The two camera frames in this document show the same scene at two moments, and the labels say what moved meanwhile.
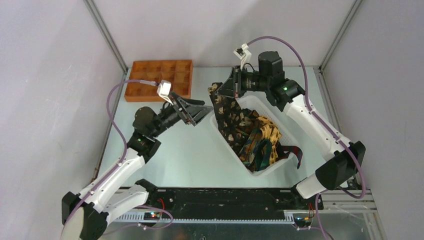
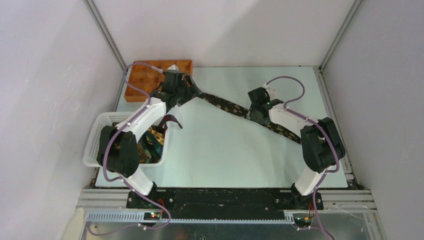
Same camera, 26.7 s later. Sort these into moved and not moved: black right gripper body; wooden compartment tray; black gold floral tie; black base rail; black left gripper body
Moved: black gold floral tie; black right gripper body; black left gripper body
Not moved: black base rail; wooden compartment tray
